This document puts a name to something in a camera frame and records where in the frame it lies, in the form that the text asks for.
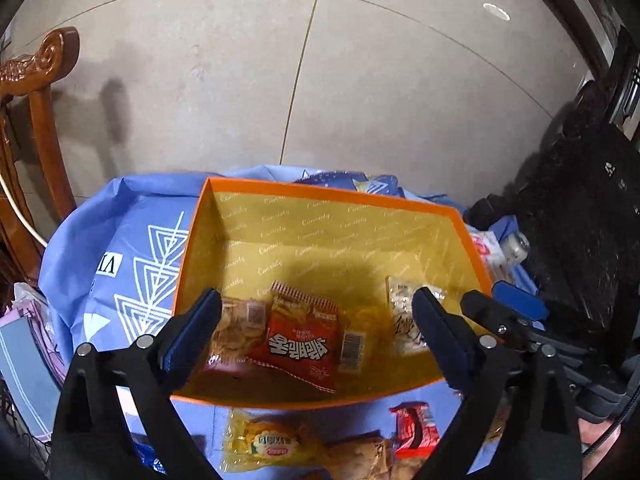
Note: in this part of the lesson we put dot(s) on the small red striped packet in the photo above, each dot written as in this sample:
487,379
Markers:
415,430

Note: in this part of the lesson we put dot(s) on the orange cardboard box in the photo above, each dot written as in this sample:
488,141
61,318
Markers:
330,240

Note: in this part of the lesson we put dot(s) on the pink and white packet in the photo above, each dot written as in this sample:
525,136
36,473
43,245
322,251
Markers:
487,252

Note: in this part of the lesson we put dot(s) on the person's right hand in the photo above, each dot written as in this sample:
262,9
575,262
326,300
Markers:
597,435

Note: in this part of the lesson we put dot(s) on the dark cabinet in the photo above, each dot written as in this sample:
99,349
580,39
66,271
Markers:
615,25

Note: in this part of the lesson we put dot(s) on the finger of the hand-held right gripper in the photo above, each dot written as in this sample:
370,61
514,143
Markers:
520,300
487,312

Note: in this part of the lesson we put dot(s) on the brown bread packet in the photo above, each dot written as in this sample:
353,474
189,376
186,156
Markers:
360,460

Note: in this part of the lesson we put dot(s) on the clear round cookie packet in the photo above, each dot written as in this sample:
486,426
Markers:
235,330

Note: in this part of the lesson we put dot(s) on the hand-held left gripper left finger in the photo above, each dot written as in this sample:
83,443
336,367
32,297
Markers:
192,332

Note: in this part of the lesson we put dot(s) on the silver drink can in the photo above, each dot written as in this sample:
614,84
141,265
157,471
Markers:
516,249

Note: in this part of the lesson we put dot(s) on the yellow snack packet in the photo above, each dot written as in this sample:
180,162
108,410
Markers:
270,442

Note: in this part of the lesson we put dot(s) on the blue star print packet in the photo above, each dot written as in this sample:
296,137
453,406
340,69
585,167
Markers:
350,182

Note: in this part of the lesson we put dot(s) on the white clear snack packet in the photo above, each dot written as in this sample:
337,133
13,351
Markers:
405,320

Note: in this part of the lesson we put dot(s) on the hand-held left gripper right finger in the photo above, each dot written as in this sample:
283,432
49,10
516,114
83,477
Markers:
440,332

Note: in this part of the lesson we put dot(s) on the red snack packet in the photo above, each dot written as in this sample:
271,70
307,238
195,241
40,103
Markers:
300,345

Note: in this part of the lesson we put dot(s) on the blue snack packet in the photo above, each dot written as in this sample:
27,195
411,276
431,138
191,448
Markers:
149,457

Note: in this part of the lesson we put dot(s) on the blue printed tablecloth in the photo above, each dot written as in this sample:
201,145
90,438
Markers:
125,240

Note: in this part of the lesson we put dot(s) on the pink plastic bag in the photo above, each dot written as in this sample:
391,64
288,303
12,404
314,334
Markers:
32,302

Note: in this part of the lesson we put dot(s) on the carved wooden chair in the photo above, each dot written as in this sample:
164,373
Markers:
42,110

